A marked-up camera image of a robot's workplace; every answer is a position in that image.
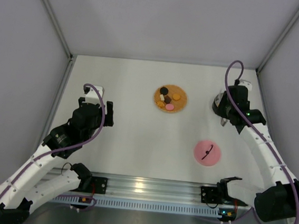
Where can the left aluminium frame post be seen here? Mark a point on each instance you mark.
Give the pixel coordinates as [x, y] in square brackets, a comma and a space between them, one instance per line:
[55, 24]

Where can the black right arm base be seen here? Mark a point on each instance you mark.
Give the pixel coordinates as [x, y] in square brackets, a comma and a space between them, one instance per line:
[210, 195]

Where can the pink round sandwich cookie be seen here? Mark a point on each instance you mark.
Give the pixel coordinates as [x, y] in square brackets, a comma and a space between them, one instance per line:
[169, 107]

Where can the brown chocolate block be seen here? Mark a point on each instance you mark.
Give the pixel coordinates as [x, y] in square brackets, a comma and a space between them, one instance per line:
[167, 99]

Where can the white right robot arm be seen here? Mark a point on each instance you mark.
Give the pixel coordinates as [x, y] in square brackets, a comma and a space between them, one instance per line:
[280, 193]

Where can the orange round macaron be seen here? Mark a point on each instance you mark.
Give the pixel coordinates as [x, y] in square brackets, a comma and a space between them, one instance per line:
[176, 96]

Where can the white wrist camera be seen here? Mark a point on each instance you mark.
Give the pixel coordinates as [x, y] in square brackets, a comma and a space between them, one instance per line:
[245, 83]
[91, 94]

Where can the steel lunch box bowl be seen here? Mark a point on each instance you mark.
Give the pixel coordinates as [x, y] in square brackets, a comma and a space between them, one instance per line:
[219, 104]

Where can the yellow flower cookie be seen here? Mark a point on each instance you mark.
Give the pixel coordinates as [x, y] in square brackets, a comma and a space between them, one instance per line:
[160, 104]

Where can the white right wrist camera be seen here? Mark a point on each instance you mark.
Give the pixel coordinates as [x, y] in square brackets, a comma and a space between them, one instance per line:
[245, 83]

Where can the aluminium frame post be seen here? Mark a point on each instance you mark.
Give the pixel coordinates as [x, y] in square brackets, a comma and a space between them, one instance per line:
[55, 24]
[291, 22]

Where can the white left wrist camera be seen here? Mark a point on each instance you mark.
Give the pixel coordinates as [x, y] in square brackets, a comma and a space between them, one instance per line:
[91, 94]

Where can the right aluminium frame post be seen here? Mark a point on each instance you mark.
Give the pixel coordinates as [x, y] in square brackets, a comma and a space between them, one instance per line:
[291, 22]

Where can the pink lunch box lid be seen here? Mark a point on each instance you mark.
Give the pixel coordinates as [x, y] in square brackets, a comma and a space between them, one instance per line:
[207, 153]

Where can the aluminium mounting rail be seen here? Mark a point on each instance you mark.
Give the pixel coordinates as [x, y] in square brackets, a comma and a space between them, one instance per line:
[148, 189]

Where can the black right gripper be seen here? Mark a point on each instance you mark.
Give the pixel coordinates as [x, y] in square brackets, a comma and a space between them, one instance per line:
[219, 108]

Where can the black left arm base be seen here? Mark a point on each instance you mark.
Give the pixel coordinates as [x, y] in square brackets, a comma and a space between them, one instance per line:
[97, 185]

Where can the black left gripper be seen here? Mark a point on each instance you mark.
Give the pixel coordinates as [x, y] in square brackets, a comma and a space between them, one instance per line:
[109, 113]

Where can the grey slotted cable duct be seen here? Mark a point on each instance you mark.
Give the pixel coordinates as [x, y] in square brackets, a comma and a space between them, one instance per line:
[153, 206]

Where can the woven bamboo tray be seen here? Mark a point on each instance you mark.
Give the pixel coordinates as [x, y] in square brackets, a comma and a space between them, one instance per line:
[173, 89]

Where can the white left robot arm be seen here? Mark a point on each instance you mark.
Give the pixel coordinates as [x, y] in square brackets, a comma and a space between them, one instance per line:
[22, 193]

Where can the black round cookie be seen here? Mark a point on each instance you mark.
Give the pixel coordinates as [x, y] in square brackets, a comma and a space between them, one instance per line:
[164, 90]

